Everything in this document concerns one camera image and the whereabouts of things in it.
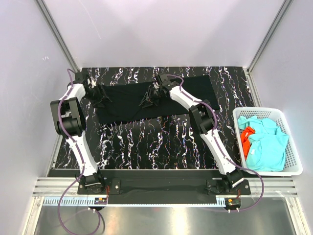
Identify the aluminium frame post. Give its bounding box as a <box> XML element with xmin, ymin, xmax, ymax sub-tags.
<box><xmin>35</xmin><ymin>0</ymin><xmax>80</xmax><ymax>72</ymax></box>
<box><xmin>246</xmin><ymin>0</ymin><xmax>294</xmax><ymax>74</ymax></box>

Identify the white plastic laundry basket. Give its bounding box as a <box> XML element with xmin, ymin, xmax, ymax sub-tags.
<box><xmin>233</xmin><ymin>107</ymin><xmax>303</xmax><ymax>176</ymax></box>

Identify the purple cable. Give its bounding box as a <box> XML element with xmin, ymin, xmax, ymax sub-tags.
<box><xmin>166</xmin><ymin>73</ymin><xmax>265</xmax><ymax>212</ymax></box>
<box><xmin>57</xmin><ymin>68</ymin><xmax>106</xmax><ymax>234</ymax></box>

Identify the black marbled table mat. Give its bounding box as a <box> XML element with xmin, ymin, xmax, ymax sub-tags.
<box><xmin>81</xmin><ymin>67</ymin><xmax>254</xmax><ymax>169</ymax></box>

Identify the black t shirt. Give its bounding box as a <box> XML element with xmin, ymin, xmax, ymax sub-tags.
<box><xmin>95</xmin><ymin>75</ymin><xmax>220</xmax><ymax>124</ymax></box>

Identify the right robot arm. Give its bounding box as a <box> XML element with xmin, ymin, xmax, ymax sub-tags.
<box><xmin>140</xmin><ymin>74</ymin><xmax>244</xmax><ymax>193</ymax></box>

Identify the teal t shirt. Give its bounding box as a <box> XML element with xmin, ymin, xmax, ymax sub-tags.
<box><xmin>237</xmin><ymin>116</ymin><xmax>289</xmax><ymax>172</ymax></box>

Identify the right aluminium frame post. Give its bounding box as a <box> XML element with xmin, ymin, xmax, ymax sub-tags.
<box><xmin>246</xmin><ymin>0</ymin><xmax>294</xmax><ymax>74</ymax></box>

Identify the left aluminium frame post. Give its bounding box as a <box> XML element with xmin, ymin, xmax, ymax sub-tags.
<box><xmin>35</xmin><ymin>0</ymin><xmax>80</xmax><ymax>72</ymax></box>

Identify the connector board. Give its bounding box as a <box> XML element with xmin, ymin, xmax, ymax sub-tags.
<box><xmin>94</xmin><ymin>197</ymin><xmax>108</xmax><ymax>205</ymax></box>
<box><xmin>226</xmin><ymin>198</ymin><xmax>241</xmax><ymax>207</ymax></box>

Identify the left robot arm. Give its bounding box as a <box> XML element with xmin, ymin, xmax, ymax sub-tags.
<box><xmin>50</xmin><ymin>71</ymin><xmax>111</xmax><ymax>194</ymax></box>

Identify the white slotted cable duct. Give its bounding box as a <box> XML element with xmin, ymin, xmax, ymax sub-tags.
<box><xmin>43</xmin><ymin>196</ymin><xmax>226</xmax><ymax>208</ymax></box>

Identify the orange t shirt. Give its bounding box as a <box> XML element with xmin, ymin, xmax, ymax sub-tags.
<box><xmin>240</xmin><ymin>126</ymin><xmax>255</xmax><ymax>160</ymax></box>

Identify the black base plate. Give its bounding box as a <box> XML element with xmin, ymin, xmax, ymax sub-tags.
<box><xmin>78</xmin><ymin>169</ymin><xmax>251</xmax><ymax>202</ymax></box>

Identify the right connector board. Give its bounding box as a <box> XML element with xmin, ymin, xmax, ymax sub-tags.
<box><xmin>226</xmin><ymin>198</ymin><xmax>241</xmax><ymax>207</ymax></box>

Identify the left connector board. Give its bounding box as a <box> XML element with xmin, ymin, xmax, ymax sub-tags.
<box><xmin>94</xmin><ymin>197</ymin><xmax>108</xmax><ymax>205</ymax></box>

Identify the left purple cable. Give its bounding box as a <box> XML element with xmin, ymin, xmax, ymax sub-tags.
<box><xmin>57</xmin><ymin>68</ymin><xmax>106</xmax><ymax>234</ymax></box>

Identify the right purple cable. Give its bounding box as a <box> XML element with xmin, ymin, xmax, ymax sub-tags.
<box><xmin>166</xmin><ymin>73</ymin><xmax>265</xmax><ymax>212</ymax></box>

